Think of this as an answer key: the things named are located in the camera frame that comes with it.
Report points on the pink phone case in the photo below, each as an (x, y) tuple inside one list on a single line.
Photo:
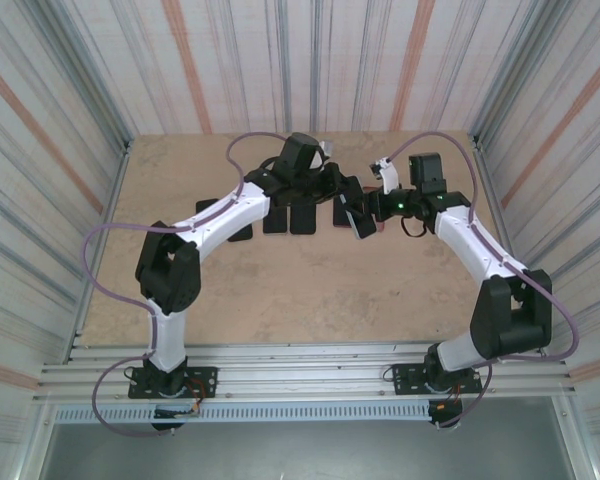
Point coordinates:
[(381, 228)]

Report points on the clear white phone case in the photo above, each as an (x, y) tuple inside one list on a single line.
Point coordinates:
[(347, 215)]

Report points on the white-edged black phone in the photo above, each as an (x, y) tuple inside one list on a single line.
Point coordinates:
[(302, 222)]

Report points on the black phone case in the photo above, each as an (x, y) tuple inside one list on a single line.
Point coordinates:
[(241, 236)]

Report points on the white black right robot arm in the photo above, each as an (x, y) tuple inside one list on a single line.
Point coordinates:
[(510, 315)]

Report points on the orange connector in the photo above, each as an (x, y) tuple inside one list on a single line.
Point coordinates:
[(439, 406)]

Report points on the grey metal panel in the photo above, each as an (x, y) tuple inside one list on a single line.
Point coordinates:
[(300, 450)]

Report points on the small circuit board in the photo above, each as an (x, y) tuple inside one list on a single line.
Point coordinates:
[(172, 412)]

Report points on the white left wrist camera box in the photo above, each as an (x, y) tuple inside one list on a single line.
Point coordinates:
[(320, 159)]

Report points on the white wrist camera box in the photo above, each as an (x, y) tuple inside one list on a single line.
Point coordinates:
[(390, 175), (320, 159)]

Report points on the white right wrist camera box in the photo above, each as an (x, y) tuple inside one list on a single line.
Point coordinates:
[(390, 175)]

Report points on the aluminium side rail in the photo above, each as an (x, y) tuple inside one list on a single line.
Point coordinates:
[(115, 190), (485, 170)]

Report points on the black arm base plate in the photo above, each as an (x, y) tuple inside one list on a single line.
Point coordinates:
[(205, 380), (405, 377)]

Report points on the aluminium rail frame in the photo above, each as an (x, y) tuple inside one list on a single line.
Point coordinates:
[(300, 372)]

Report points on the black mount block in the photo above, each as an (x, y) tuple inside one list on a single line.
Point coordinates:
[(455, 412), (167, 426)]

